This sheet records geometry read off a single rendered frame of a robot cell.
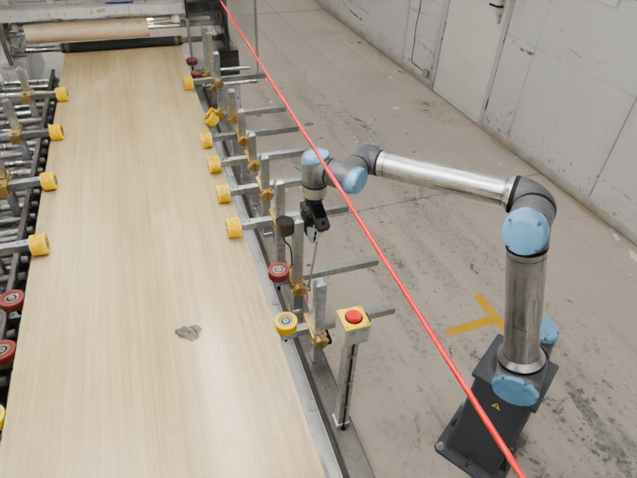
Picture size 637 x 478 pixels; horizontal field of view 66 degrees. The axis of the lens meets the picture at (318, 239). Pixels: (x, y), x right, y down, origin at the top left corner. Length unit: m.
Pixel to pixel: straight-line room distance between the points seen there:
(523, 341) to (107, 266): 1.49
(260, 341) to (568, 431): 1.71
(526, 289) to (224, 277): 1.04
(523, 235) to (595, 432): 1.63
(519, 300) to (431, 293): 1.62
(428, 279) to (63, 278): 2.13
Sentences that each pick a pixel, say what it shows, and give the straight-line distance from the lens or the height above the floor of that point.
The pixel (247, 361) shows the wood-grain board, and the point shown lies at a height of 0.90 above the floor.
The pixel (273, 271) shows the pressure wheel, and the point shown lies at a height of 0.91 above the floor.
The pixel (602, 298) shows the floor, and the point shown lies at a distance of 3.57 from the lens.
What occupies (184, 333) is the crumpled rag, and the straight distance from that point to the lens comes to 1.70.
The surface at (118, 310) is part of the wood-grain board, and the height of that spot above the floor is 0.90.
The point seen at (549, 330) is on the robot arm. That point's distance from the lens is 1.93.
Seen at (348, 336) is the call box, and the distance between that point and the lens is 1.29.
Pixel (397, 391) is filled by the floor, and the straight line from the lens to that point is 2.66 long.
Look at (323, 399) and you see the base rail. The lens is 1.76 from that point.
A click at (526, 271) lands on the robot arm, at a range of 1.50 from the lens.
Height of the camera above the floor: 2.20
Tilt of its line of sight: 40 degrees down
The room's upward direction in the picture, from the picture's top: 3 degrees clockwise
